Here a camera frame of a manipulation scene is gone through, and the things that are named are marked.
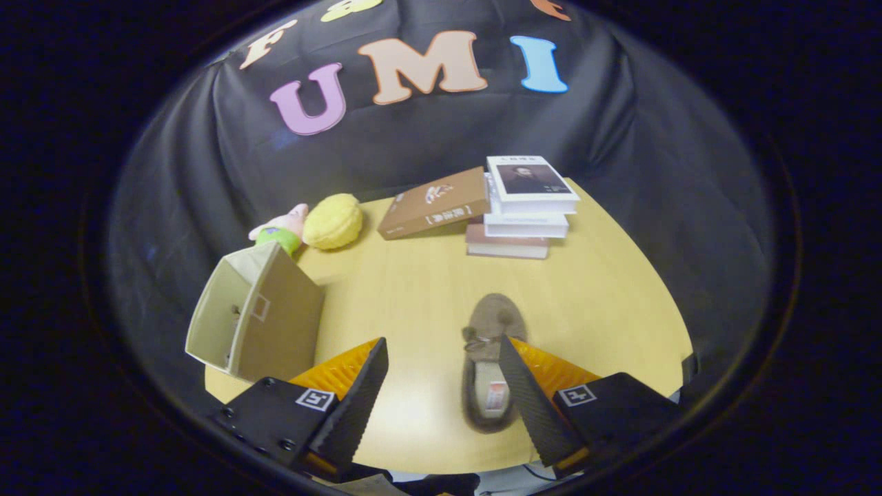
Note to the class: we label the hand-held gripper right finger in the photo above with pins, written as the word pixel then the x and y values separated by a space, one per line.
pixel 527 406

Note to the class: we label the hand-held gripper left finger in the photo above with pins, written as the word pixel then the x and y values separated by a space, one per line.
pixel 358 403

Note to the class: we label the brown fabric storage box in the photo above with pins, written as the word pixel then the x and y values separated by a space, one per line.
pixel 282 331

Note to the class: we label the pinkish brown book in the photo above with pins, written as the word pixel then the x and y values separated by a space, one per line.
pixel 506 248

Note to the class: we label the plain white book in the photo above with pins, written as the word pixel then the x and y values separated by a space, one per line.
pixel 524 226

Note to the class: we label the yellow plush toy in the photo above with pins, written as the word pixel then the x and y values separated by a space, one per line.
pixel 333 222

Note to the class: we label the pink and green plush toy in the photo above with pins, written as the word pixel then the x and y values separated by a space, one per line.
pixel 282 231

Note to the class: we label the white book with portrait cover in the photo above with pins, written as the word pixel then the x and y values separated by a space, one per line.
pixel 530 180

